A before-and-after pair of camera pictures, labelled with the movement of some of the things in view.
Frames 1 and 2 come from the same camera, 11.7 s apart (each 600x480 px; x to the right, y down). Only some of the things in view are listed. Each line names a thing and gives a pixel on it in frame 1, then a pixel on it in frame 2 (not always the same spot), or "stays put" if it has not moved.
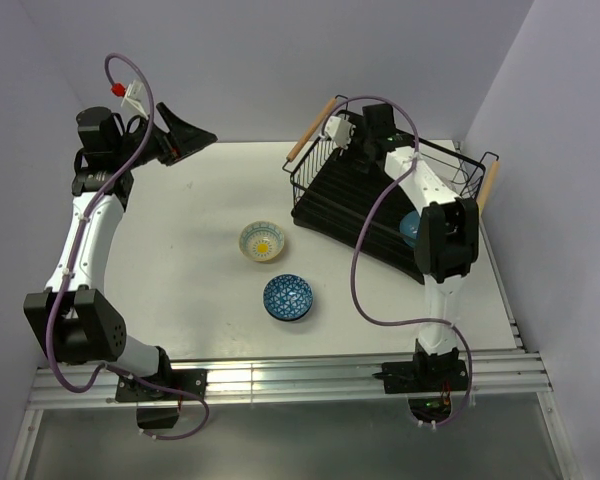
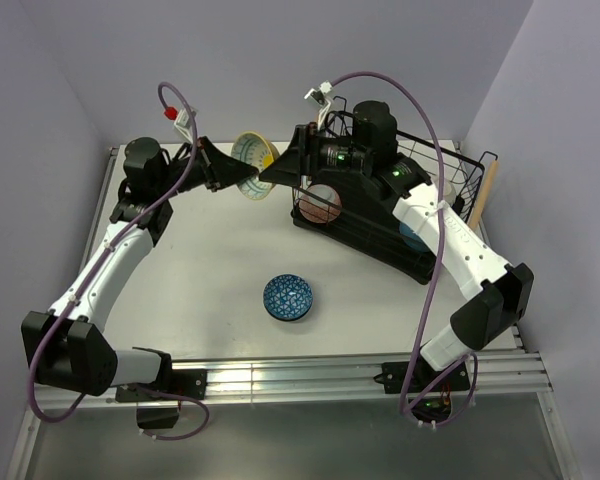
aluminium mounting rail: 74,386 stays put
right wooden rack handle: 487,185 stays put
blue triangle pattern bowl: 287,297 stays put
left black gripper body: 167,149 -> 206,163
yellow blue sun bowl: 261,240 -> 259,151
